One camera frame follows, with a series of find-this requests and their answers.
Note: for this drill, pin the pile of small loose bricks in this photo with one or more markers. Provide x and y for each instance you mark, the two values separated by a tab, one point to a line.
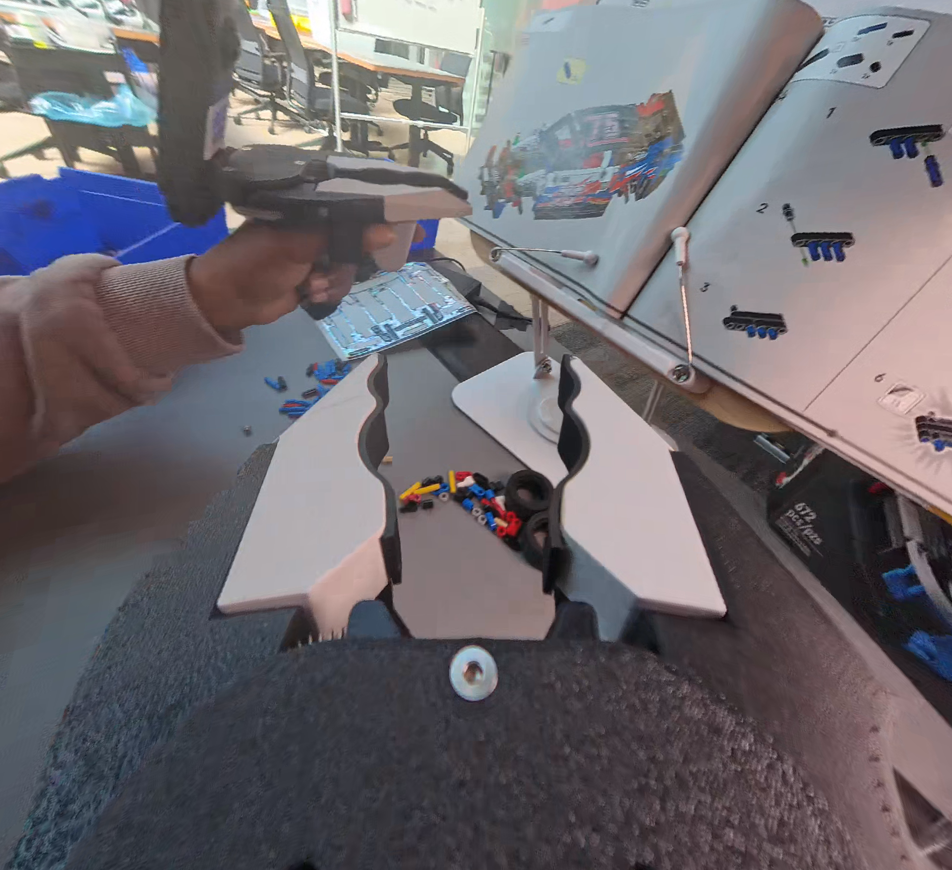
461	494

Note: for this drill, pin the black rubber toy tyre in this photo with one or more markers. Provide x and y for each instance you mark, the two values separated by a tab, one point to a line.
534	542
520	494

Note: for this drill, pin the grey desk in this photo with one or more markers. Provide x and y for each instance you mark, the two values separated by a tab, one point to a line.
431	423

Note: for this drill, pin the pile of blue red pins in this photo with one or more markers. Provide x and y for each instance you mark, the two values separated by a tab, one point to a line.
320	383

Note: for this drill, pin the large blue plastic bin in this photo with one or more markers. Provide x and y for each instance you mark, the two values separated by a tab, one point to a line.
74	215

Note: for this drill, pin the person's left hand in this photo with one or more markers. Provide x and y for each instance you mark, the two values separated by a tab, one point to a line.
253	275

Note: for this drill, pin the light blue plastic bag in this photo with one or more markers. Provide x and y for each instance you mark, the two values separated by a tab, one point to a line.
89	107

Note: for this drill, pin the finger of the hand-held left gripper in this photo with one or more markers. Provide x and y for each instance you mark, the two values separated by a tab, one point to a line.
387	172
424	208

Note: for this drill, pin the shiny sticker sheet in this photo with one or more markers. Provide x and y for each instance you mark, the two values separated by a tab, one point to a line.
394	312

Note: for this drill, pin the black office chair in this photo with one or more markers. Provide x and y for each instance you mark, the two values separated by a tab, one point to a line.
256	66
312	66

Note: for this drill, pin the white book stand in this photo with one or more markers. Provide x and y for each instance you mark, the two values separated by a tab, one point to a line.
498	401

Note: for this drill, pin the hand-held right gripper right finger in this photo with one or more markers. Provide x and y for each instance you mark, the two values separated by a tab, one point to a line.
639	513

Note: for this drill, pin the toy car set box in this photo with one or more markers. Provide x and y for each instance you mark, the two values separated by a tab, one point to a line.
833	535

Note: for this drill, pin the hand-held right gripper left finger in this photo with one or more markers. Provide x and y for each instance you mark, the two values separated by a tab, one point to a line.
312	513

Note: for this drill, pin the open instruction booklet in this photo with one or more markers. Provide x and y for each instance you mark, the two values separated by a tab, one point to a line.
744	215

